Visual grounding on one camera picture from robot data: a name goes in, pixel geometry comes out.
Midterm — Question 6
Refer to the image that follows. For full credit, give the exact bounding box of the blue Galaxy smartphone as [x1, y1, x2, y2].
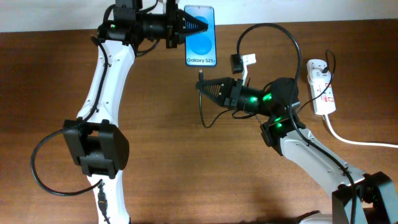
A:
[184, 5, 217, 67]

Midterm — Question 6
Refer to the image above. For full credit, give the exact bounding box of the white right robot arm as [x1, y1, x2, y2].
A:
[196, 77, 397, 223]

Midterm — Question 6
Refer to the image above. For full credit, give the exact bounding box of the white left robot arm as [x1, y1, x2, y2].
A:
[63, 0, 208, 223]

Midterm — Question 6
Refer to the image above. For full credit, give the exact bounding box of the white USB charger adapter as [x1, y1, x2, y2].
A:
[307, 59, 331, 85]

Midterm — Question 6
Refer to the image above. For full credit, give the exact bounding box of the white power strip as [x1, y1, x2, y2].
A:
[309, 72, 336, 116]

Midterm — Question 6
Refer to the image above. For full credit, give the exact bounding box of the white power strip cord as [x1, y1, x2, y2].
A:
[323, 114, 398, 149]

